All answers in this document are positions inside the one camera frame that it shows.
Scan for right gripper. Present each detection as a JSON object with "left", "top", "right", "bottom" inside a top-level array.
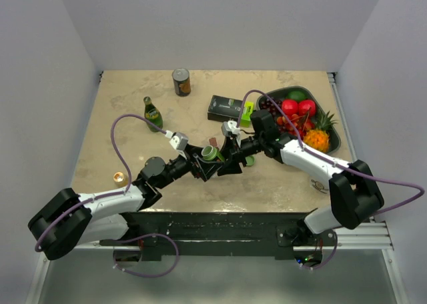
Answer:
[{"left": 216, "top": 134, "right": 265, "bottom": 176}]

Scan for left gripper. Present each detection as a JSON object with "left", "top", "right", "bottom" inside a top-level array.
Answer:
[{"left": 157, "top": 143, "right": 224, "bottom": 190}]

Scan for green pill bottle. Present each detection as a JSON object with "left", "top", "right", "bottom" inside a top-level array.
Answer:
[{"left": 201, "top": 145, "right": 225, "bottom": 162}]

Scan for green bottle cap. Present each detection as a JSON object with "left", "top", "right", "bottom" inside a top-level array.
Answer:
[{"left": 246, "top": 155, "right": 256, "bottom": 167}]

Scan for red weekly pill organizer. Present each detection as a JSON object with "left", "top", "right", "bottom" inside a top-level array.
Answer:
[{"left": 209, "top": 137, "right": 219, "bottom": 148}]

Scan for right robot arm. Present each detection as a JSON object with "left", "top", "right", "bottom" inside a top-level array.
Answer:
[{"left": 218, "top": 110, "right": 384, "bottom": 246}]

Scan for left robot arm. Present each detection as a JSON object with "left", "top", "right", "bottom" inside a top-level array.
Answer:
[{"left": 28, "top": 145, "right": 225, "bottom": 260}]

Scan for black green carton box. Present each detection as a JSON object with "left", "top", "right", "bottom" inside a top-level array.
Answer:
[{"left": 207, "top": 95, "right": 254, "bottom": 127}]

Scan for dark red grapes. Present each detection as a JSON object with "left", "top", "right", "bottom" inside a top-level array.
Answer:
[{"left": 258, "top": 98, "right": 282, "bottom": 119}]

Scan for green glass bottle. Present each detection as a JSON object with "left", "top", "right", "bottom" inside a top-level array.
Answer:
[{"left": 143, "top": 96, "right": 163, "bottom": 132}]

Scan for left red apple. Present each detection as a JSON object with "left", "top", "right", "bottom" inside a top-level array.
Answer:
[{"left": 282, "top": 99, "right": 298, "bottom": 116}]

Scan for red apple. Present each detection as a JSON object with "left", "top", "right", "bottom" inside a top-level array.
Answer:
[
  {"left": 282, "top": 99, "right": 298, "bottom": 116},
  {"left": 298, "top": 99, "right": 317, "bottom": 117}
]

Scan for peach red fruit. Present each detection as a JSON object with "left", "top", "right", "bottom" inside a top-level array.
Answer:
[{"left": 276, "top": 114, "right": 315, "bottom": 137}]

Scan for small orange cap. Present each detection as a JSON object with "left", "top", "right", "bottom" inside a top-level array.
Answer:
[{"left": 113, "top": 172, "right": 128, "bottom": 187}]

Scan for orange black tin can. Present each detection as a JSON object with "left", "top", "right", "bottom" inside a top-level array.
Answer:
[{"left": 171, "top": 68, "right": 191, "bottom": 97}]

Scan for right red apple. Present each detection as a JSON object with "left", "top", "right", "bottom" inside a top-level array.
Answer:
[{"left": 298, "top": 99, "right": 317, "bottom": 117}]

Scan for small pineapple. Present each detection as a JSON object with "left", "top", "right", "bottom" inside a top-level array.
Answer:
[{"left": 304, "top": 111, "right": 337, "bottom": 153}]

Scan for green lime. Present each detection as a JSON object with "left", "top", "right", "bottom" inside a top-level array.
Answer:
[{"left": 286, "top": 89, "right": 307, "bottom": 103}]

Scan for white paper cup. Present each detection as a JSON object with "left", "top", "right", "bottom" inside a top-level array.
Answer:
[{"left": 310, "top": 179, "right": 329, "bottom": 194}]

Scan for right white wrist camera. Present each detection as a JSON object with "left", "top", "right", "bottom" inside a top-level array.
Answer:
[{"left": 222, "top": 120, "right": 241, "bottom": 138}]

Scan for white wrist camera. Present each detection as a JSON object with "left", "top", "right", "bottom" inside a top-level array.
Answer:
[
  {"left": 165, "top": 130, "right": 189, "bottom": 151},
  {"left": 222, "top": 120, "right": 241, "bottom": 138}
]

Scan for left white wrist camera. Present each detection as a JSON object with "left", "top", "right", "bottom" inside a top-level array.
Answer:
[{"left": 165, "top": 130, "right": 189, "bottom": 151}]

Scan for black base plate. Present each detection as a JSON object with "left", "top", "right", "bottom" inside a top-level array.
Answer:
[{"left": 101, "top": 211, "right": 336, "bottom": 261}]

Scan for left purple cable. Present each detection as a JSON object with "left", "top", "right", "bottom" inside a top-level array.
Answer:
[{"left": 34, "top": 113, "right": 181, "bottom": 278}]

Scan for purple cable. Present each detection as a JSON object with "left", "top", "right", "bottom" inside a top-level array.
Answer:
[
  {"left": 235, "top": 89, "right": 426, "bottom": 271},
  {"left": 34, "top": 113, "right": 181, "bottom": 278}
]

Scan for aluminium frame rail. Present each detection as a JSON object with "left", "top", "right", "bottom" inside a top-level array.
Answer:
[{"left": 326, "top": 71, "right": 408, "bottom": 304}]

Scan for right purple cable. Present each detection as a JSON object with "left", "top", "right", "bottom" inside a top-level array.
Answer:
[{"left": 235, "top": 89, "right": 426, "bottom": 271}]

